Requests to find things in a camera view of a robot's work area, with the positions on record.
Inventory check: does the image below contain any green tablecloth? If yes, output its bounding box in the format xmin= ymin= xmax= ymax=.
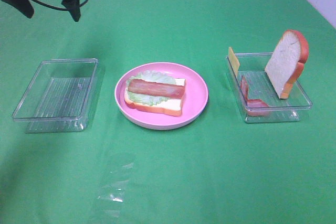
xmin=1 ymin=0 xmax=335 ymax=223

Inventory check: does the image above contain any yellow cheese slice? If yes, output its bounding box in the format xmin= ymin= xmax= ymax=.
xmin=228 ymin=47 xmax=240 ymax=80

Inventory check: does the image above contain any left clear plastic tray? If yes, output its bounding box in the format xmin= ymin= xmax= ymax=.
xmin=12 ymin=58 xmax=100 ymax=133

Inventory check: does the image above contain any white bread slice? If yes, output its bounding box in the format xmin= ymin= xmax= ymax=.
xmin=265 ymin=29 xmax=309 ymax=99
xmin=124 ymin=78 xmax=186 ymax=116

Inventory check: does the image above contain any bacon strip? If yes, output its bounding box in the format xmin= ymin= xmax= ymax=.
xmin=128 ymin=79 xmax=185 ymax=99
xmin=240 ymin=76 xmax=269 ymax=116

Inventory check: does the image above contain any pink round plate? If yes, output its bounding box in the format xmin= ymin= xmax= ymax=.
xmin=114 ymin=62 xmax=208 ymax=130

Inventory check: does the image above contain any right clear plastic tray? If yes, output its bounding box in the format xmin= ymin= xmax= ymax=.
xmin=226 ymin=52 xmax=312 ymax=123

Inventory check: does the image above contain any green lettuce leaf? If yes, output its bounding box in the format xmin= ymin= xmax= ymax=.
xmin=125 ymin=70 xmax=177 ymax=106

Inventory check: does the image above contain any clear plastic tray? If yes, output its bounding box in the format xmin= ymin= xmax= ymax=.
xmin=226 ymin=52 xmax=312 ymax=123
xmin=12 ymin=58 xmax=100 ymax=133

